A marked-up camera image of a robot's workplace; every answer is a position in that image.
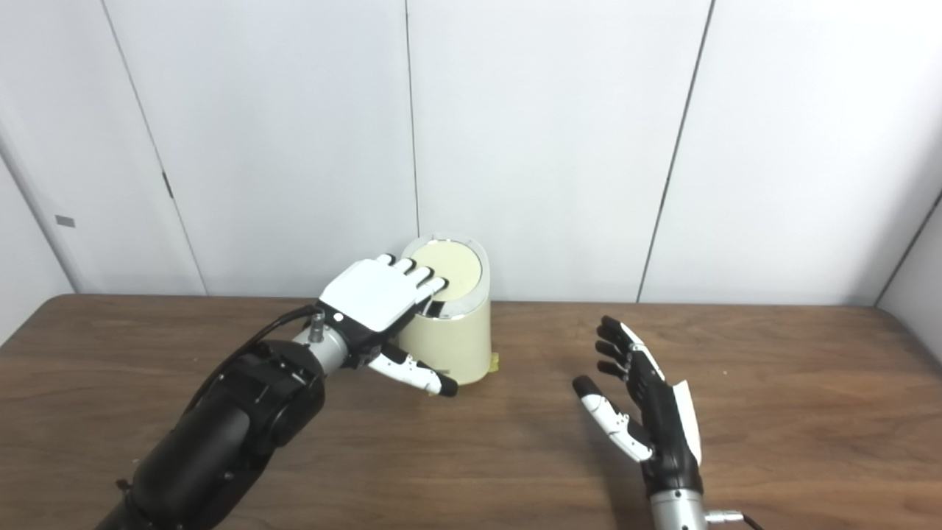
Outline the cream round bin lid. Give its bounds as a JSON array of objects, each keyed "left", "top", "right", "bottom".
[{"left": 410, "top": 241, "right": 483, "bottom": 301}]

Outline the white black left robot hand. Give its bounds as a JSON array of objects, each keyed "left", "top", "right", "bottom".
[{"left": 318, "top": 254, "right": 458, "bottom": 398}]

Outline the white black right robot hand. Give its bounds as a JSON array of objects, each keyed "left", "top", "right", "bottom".
[{"left": 573, "top": 316, "right": 704, "bottom": 495}]

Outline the cream-colored bin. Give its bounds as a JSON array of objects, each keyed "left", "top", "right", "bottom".
[{"left": 390, "top": 234, "right": 492, "bottom": 385}]

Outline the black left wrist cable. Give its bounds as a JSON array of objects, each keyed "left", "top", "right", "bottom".
[{"left": 184, "top": 304, "right": 325, "bottom": 413}]

